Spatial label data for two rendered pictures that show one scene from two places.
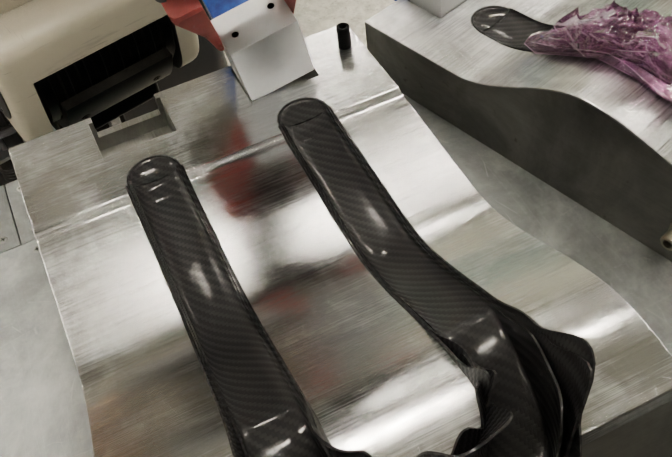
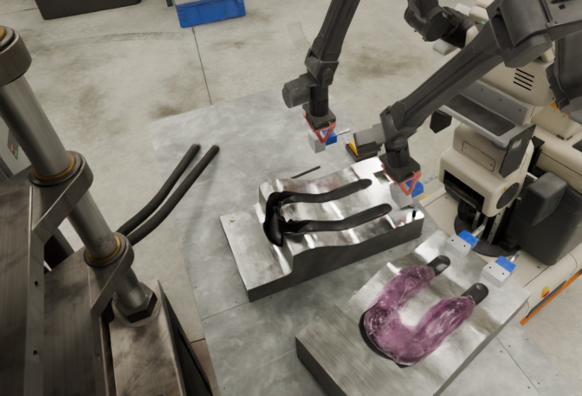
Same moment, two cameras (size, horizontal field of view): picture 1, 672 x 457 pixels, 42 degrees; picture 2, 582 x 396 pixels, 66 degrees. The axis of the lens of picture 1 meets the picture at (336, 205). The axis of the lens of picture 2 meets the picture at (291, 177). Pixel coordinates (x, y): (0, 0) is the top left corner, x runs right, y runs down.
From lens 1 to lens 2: 97 cm
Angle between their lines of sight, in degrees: 58
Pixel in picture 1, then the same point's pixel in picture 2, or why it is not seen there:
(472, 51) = (426, 254)
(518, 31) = (439, 268)
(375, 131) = (380, 222)
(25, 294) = not seen: hidden behind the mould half
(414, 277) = (333, 227)
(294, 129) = (382, 207)
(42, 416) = not seen: hidden behind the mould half
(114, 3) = (472, 178)
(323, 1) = not seen: outside the picture
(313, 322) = (321, 209)
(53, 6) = (464, 163)
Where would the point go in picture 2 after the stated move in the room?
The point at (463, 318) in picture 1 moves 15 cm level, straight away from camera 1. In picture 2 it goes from (314, 227) to (374, 232)
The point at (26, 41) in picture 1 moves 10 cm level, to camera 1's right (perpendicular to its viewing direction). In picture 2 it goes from (449, 160) to (459, 182)
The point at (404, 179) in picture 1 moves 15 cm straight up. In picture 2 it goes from (364, 228) to (367, 189)
